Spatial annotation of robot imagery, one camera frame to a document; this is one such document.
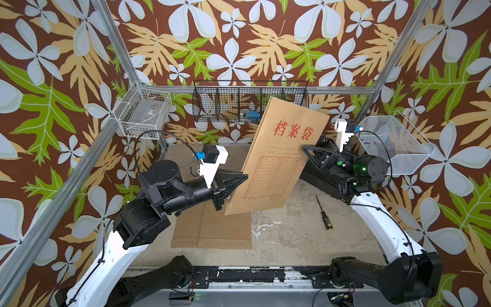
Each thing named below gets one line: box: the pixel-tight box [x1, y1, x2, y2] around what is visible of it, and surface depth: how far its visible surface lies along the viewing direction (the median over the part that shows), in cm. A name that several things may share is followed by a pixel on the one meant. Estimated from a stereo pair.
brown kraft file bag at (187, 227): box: [170, 202, 206, 248], surface depth 88 cm
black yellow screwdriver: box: [315, 194, 334, 231], surface depth 89 cm
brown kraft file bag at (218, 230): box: [196, 200, 252, 250], surface depth 88 cm
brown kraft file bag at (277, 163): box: [225, 95, 330, 216], surface depth 51 cm
